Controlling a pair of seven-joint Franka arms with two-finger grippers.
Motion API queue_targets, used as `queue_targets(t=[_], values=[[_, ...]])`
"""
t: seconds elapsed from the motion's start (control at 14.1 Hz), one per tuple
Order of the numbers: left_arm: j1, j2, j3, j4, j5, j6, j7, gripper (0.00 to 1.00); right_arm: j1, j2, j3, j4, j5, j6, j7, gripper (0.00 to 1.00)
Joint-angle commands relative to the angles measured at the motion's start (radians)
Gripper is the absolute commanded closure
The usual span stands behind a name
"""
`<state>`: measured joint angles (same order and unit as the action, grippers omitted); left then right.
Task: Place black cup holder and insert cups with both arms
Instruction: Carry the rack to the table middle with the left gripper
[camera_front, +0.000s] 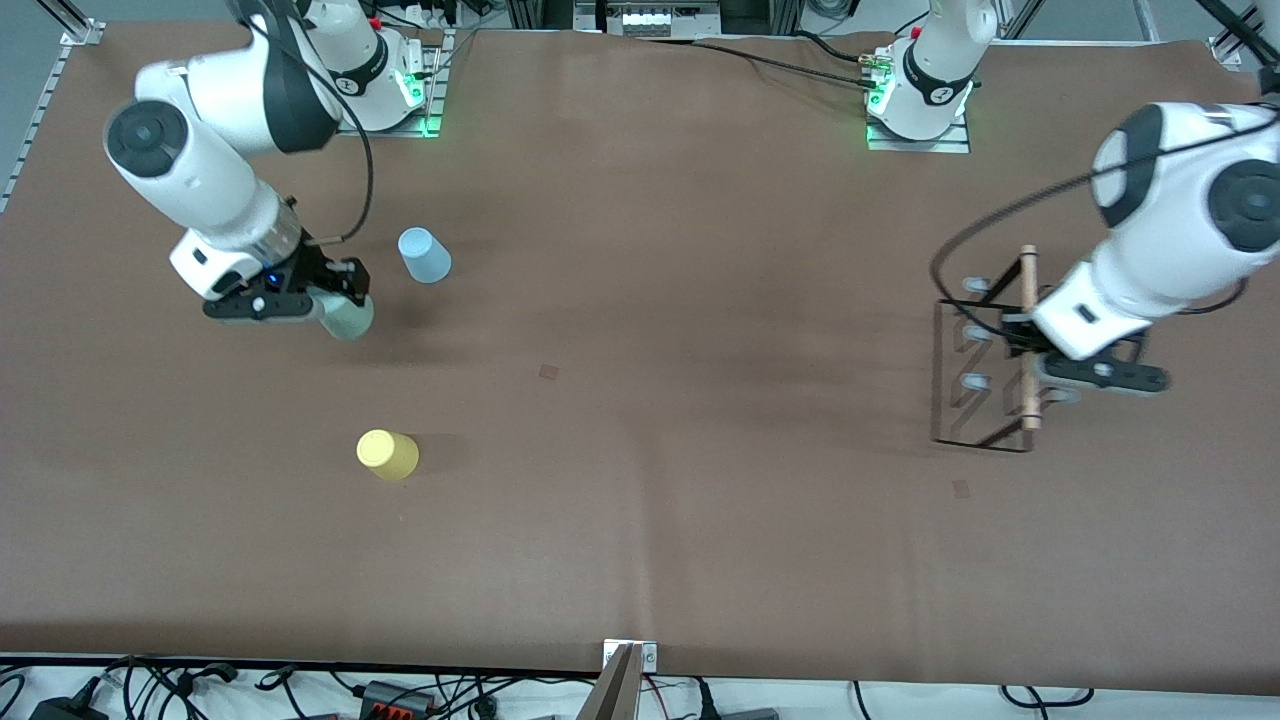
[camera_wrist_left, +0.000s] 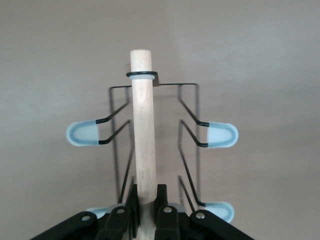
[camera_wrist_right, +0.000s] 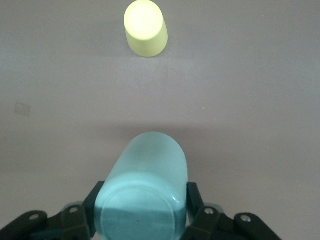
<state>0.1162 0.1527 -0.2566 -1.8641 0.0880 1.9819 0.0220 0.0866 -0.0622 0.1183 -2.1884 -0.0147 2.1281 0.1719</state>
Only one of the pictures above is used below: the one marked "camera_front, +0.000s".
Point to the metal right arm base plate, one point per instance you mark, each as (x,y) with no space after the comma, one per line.
(435,80)

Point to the small metal bracket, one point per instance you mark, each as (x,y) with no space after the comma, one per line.
(650,655)

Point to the light blue plastic cup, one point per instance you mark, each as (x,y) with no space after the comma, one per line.
(425,255)

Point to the white power strip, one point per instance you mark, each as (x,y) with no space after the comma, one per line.
(650,18)

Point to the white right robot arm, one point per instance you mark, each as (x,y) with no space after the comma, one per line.
(180,170)

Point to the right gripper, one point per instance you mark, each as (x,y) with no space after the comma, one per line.
(313,268)

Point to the pale green plastic cup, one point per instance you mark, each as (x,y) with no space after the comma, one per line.
(350,318)

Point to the black orange connector box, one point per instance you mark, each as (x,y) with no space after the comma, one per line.
(395,698)

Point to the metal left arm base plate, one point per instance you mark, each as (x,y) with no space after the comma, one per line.
(920,145)

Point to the yellow plastic cup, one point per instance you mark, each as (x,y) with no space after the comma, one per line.
(388,454)

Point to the black power adapter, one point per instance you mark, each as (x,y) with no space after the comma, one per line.
(68,708)

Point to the aluminium frame rail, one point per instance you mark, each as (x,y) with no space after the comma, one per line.
(40,110)

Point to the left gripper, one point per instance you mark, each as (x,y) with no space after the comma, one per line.
(1017,338)

